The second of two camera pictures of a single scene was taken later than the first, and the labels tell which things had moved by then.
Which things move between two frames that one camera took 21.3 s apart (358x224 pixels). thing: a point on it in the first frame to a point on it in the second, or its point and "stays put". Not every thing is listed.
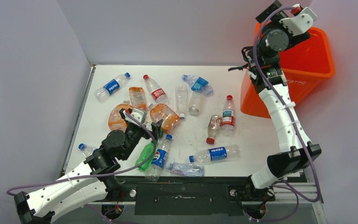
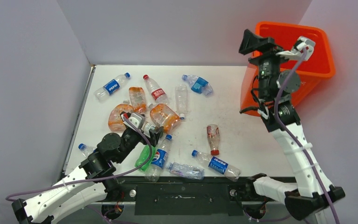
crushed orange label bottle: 137,97 stays put
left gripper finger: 156,127 to 159,131
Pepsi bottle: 159,160 stays put
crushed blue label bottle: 199,84 stays put
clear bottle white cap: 181,98 stays put
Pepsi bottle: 216,154 to 230,172
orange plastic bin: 305,63 stays put
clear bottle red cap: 215,123 to 214,135
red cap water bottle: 159,94 stays put
